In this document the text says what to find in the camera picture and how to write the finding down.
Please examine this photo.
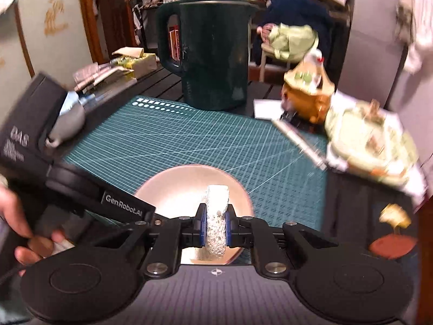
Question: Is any stack of books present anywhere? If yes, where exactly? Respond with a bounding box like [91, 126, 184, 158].
[73, 63, 137, 95]

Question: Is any white paper card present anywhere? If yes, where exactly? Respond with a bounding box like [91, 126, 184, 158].
[254, 99, 288, 121]

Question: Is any dark green electric kettle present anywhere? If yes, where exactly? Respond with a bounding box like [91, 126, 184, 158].
[156, 0, 259, 111]

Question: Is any white bowl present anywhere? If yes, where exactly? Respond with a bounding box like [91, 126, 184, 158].
[135, 164, 254, 266]

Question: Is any person's left hand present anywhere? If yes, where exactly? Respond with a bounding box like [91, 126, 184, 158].
[0, 186, 67, 267]

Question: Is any orange bear ceramic pot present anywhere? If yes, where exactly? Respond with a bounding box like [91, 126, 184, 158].
[281, 48, 335, 124]

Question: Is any silver pen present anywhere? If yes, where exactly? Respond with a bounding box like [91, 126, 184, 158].
[275, 115, 329, 171]

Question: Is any white stool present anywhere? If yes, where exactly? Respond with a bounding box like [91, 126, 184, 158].
[259, 41, 288, 82]

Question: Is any light green bag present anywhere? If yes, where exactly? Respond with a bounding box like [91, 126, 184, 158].
[267, 24, 319, 62]

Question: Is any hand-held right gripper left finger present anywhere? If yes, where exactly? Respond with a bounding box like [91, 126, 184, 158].
[91, 204, 207, 278]

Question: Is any grey refrigerator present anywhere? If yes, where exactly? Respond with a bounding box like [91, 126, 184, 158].
[348, 0, 416, 109]

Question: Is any yellow ginkgo leaf bookmark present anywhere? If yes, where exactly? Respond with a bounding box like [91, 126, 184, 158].
[379, 204, 411, 234]

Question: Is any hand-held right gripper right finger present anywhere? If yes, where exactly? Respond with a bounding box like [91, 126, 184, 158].
[227, 206, 342, 278]

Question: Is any brown wooden fish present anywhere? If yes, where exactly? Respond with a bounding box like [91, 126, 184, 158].
[369, 235, 417, 259]

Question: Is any panel with gold calligraphy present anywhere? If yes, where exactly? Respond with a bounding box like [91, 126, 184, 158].
[0, 0, 93, 89]

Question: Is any white curtain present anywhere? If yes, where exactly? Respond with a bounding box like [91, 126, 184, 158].
[396, 0, 433, 75]

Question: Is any navy blue knit garment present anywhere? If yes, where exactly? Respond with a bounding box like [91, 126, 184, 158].
[260, 0, 349, 61]

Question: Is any white fluffy cloth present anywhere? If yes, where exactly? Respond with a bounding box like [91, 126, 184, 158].
[205, 184, 231, 261]

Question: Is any white pen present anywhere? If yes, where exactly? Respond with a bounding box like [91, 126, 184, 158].
[272, 117, 327, 170]

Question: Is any white ceramic teapot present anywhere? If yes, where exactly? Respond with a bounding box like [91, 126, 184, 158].
[45, 91, 87, 148]

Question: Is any cluttered shelf desk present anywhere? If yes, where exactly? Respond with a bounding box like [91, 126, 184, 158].
[127, 0, 350, 51]

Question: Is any green cutting mat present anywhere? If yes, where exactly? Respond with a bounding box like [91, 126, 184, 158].
[63, 95, 330, 234]

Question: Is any green container lid stack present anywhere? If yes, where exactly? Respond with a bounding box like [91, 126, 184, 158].
[325, 100, 418, 185]

